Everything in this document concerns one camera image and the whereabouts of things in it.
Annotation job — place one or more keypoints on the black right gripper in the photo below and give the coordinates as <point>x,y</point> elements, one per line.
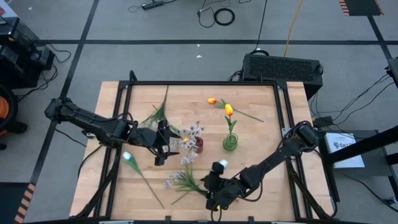
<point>227,191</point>

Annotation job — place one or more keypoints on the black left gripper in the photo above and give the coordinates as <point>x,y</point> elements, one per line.
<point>146,137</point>

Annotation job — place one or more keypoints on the clear cut-glass vase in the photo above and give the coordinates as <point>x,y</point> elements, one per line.
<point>171,144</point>

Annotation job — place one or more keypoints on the white artificial flower bunch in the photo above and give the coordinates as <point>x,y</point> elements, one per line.
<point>158,115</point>
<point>186,182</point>
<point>194,132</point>

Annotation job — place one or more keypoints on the blue white artificial tulip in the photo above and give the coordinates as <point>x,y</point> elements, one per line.
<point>224,163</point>
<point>135,166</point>

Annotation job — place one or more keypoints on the red ribbed glass vase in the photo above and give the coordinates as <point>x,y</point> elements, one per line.
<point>200,146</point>

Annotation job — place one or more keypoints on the orange artificial tulip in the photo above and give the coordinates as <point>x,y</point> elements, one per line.
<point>211,100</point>

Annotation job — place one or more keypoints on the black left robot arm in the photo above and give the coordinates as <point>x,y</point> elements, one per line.
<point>84,119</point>

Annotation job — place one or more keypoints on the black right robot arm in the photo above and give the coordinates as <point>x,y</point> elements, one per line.
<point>273,160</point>

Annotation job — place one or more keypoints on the green glass vase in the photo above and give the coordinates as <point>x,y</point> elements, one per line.
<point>230,144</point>

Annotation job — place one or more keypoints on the black mesh computer case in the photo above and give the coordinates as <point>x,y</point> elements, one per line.
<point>280,71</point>

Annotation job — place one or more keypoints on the black power strip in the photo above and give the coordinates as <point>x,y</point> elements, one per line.
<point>152,5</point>

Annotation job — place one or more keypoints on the white labelled box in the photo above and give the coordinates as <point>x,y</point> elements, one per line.
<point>345,152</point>

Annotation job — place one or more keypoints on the black metal stand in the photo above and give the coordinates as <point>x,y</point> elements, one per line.
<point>367,144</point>

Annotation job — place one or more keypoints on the black hazard-striped floor mat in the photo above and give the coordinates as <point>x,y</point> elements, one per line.
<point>12,202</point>
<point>360,7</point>

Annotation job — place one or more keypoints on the black equipment cabinet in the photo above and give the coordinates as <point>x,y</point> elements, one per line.
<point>18,62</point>

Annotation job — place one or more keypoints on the black metal table frame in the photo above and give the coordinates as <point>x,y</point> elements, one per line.
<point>202,83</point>

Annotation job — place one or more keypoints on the silver metal bracket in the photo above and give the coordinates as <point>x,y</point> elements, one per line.
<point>286,131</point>

